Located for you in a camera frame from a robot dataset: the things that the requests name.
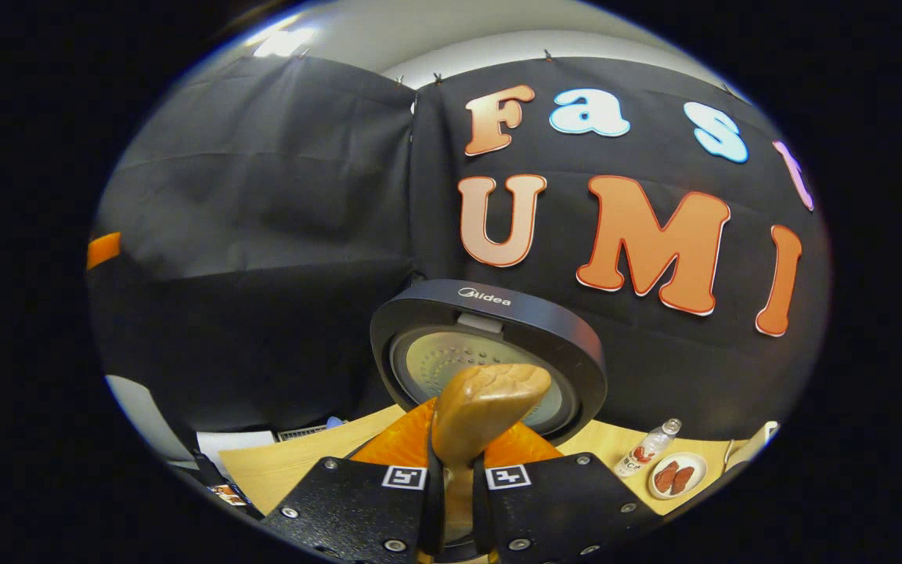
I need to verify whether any wooden spoon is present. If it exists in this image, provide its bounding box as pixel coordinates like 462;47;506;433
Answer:
431;363;553;541

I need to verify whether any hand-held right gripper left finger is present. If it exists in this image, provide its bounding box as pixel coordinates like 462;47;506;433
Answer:
262;398;446;563

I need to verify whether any clear drink bottle red label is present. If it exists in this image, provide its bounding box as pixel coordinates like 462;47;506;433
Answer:
614;418;683;479

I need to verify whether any white round plate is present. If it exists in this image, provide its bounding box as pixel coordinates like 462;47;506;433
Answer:
648;452;708;500

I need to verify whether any white toaster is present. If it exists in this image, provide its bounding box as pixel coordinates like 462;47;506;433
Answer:
739;421;779;465

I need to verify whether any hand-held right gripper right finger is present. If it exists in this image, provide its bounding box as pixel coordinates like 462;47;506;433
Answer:
471;423;662;563

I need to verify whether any white paper sheet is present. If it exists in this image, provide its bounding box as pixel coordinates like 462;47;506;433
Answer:
197;430;278;471

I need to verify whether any silver black rice cooker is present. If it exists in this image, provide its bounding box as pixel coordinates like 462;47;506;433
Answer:
370;279;608;447

